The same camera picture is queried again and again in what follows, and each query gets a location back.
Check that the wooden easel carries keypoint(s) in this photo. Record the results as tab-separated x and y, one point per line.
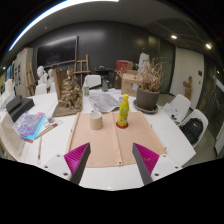
81	68

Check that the wooden figure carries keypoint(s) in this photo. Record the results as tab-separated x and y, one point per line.
188	88

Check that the white plaster bust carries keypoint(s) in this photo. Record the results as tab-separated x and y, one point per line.
41	73

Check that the small paint jar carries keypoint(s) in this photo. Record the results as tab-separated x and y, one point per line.
50	119

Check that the red box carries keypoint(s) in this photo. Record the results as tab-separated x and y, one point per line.
122	65

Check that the white plastic chair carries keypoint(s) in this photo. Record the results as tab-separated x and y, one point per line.
181	103
201	115
40	90
92	81

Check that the brown cardboard box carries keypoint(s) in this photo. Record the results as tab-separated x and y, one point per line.
129	83

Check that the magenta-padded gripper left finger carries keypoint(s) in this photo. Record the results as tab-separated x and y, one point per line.
75	160

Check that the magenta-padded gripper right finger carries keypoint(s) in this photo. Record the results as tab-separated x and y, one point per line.
148	160

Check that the round ceiling spotlight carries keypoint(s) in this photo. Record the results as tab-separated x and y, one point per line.
174	36
208	46

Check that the wooden paintbrush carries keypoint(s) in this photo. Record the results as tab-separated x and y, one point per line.
48	129

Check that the golden sculpture on wooden base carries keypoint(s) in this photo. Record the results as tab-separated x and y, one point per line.
70	95

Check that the clear spray bottle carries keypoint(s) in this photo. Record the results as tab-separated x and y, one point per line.
86	90

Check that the dried plant in grey pot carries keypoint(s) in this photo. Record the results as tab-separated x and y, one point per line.
146	98

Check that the long ceiling strip light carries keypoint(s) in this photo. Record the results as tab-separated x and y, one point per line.
43	15

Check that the black wall screen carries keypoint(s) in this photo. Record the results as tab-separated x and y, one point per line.
56	51

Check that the yellow drink bottle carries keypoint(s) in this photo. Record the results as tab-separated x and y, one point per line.
123	111

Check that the white plaster statue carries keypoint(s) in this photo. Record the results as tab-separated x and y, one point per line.
144	63

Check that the grey plant saucer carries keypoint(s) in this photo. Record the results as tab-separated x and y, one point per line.
138	108

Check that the beige paper cup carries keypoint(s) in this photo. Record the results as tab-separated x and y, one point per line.
95	121

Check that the black box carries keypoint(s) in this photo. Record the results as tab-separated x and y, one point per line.
20	108

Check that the grey translucent bottle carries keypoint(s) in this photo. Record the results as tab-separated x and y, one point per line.
105	86

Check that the black backpack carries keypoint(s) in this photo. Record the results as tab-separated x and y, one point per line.
191	130

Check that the beige wooden board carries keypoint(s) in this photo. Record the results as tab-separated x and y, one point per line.
100	146

